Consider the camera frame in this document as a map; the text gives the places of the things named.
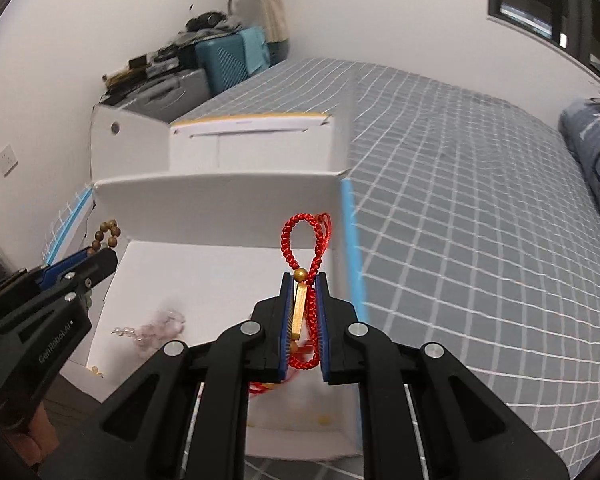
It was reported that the yellow white cardboard box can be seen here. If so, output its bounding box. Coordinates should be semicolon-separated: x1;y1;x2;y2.
44;71;372;461

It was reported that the brown wooden bead bracelet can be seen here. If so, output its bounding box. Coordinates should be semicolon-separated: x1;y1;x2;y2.
86;218;122;257

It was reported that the grey case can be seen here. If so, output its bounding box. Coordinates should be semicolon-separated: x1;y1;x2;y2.
114;70;211;122

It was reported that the beige curtain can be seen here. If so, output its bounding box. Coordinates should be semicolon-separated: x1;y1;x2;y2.
260;0;289;44

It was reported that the person's left hand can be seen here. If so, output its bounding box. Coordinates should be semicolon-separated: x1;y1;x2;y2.
4;402;59;468

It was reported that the grey checked bed sheet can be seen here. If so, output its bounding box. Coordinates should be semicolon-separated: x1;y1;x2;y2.
194;58;600;476

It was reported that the pearl bead bracelet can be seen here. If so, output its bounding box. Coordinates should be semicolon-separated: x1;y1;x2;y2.
110;306;187;351

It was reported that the white wall socket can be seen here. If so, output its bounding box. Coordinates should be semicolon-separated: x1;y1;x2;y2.
0;144;18;177

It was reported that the red cord gold bar bracelet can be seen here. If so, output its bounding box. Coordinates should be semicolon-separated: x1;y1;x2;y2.
248;211;334;399

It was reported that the blue suitcase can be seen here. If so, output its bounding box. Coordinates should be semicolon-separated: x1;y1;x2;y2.
195;26;271;96

